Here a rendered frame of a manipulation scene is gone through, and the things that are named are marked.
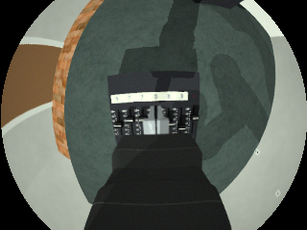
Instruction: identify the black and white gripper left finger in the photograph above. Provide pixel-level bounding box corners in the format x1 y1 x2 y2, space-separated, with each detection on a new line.
143 106 156 134

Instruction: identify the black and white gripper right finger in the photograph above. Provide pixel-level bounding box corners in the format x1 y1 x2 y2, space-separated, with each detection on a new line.
155 105 169 134

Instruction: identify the black lighting desk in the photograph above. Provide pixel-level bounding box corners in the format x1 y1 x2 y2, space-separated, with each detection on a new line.
107 71 200 145

